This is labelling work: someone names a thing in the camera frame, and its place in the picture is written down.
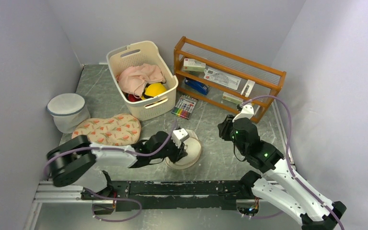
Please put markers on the orange wooden shelf rack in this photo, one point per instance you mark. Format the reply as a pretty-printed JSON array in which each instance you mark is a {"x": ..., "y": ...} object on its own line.
[{"x": 268, "y": 81}]

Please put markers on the pink bra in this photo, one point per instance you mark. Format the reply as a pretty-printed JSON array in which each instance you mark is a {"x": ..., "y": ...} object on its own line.
[{"x": 140, "y": 77}]

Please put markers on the pack of coloured markers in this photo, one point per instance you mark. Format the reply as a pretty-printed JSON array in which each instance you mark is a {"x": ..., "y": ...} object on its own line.
[{"x": 184, "y": 107}]

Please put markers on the white mesh laundry bag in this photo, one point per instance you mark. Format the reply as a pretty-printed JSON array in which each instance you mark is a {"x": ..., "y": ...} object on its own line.
[{"x": 193, "y": 148}]

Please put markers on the green white box upper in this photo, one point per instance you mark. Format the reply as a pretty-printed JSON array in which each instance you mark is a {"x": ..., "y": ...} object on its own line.
[{"x": 193, "y": 65}]

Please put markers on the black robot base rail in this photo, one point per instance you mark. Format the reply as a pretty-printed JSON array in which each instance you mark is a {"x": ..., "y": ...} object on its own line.
[{"x": 132, "y": 195}]

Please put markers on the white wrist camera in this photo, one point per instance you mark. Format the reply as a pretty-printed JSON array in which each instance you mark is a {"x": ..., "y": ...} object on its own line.
[
  {"x": 179, "y": 136},
  {"x": 245, "y": 111}
]

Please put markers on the cream plastic laundry basket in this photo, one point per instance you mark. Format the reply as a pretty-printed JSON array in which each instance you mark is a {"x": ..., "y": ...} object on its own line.
[{"x": 145, "y": 52}]

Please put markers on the green white box lower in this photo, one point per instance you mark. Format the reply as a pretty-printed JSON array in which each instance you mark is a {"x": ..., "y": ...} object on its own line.
[{"x": 231, "y": 98}]

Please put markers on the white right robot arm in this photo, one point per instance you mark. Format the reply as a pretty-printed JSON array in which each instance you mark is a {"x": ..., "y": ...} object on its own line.
[{"x": 274, "y": 181}]

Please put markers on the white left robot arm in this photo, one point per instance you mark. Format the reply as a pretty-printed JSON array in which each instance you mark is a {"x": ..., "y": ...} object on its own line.
[{"x": 83, "y": 163}]

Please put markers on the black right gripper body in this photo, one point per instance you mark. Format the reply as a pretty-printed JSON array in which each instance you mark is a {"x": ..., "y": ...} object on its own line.
[{"x": 226, "y": 132}]

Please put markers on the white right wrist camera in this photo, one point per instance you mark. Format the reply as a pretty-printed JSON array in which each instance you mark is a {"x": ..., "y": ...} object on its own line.
[{"x": 245, "y": 111}]

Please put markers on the pink cloth in basket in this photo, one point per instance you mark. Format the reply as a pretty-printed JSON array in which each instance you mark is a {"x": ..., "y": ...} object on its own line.
[{"x": 124, "y": 78}]

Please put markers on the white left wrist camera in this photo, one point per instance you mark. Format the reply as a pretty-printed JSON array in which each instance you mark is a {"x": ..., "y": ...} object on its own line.
[{"x": 179, "y": 136}]

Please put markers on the clear blister pack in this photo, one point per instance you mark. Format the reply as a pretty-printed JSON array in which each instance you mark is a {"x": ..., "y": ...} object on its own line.
[{"x": 222, "y": 78}]

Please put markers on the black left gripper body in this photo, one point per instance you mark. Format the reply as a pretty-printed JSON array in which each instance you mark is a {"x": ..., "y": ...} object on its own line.
[{"x": 172, "y": 151}]

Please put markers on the red garment in basket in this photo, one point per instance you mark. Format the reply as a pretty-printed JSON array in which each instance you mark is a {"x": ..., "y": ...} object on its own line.
[{"x": 133, "y": 98}]

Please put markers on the floral pink bra bag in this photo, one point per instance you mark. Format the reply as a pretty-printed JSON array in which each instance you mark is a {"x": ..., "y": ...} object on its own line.
[{"x": 119, "y": 130}]

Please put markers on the green white box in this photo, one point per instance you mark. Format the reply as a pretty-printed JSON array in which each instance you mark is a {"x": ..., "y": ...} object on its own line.
[
  {"x": 231, "y": 98},
  {"x": 193, "y": 65}
]

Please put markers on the yellow bra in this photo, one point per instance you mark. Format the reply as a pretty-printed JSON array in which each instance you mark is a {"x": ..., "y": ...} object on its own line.
[{"x": 153, "y": 90}]

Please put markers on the blue stapler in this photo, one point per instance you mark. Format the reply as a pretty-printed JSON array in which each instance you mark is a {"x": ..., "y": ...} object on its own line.
[{"x": 197, "y": 86}]

